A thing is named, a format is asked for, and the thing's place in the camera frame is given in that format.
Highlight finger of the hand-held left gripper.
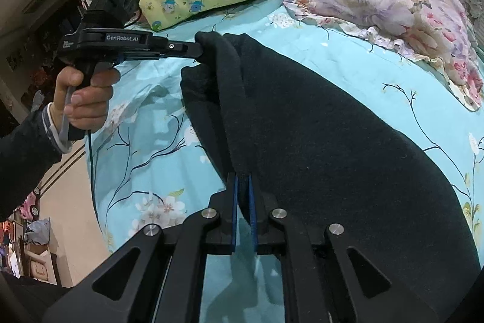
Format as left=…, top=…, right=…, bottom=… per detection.
left=151, top=35, right=205, bottom=62

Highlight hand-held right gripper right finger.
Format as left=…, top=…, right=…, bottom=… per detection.
left=247, top=174, right=425, bottom=323

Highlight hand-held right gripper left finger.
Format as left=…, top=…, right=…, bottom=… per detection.
left=41, top=172, right=240, bottom=323

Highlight black pants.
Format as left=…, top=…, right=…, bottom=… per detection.
left=181, top=31, right=483, bottom=323

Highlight person's left forearm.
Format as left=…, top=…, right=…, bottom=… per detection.
left=0, top=101, right=73, bottom=222

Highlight person's left hand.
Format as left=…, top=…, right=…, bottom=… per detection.
left=55, top=65, right=120, bottom=130

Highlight teal floral bed sheet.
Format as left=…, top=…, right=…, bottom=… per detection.
left=88, top=0, right=484, bottom=323

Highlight pink toy car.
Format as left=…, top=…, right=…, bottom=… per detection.
left=16, top=187, right=41, bottom=221

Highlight cardboard box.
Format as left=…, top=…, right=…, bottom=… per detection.
left=23, top=243, right=58, bottom=286

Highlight pink floral ruffled pillow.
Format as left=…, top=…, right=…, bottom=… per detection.
left=283, top=0, right=484, bottom=112

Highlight grey wrist strap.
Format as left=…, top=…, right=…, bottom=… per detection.
left=57, top=85, right=77, bottom=151

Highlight green cable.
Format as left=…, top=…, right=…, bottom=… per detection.
left=87, top=129, right=101, bottom=233

